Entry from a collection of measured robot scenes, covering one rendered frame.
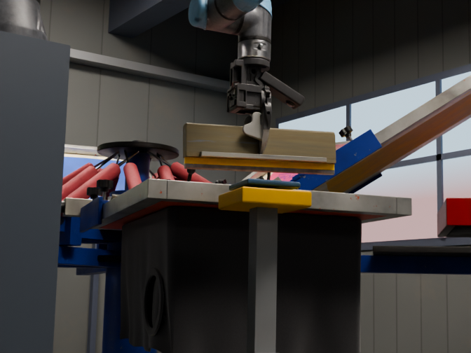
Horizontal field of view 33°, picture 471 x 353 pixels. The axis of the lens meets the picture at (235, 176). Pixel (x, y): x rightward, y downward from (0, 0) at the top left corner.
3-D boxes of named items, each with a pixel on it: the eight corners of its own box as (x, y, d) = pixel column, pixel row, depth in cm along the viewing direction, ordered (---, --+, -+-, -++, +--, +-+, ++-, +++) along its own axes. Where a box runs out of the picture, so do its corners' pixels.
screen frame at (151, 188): (412, 215, 172) (411, 197, 172) (147, 197, 152) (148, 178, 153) (273, 238, 245) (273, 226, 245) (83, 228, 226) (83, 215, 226)
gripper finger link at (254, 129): (240, 152, 175) (239, 113, 177) (265, 155, 177) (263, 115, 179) (245, 148, 172) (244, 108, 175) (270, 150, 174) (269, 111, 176)
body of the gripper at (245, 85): (226, 115, 181) (227, 64, 183) (261, 119, 184) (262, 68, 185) (237, 108, 174) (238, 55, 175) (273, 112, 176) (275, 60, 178)
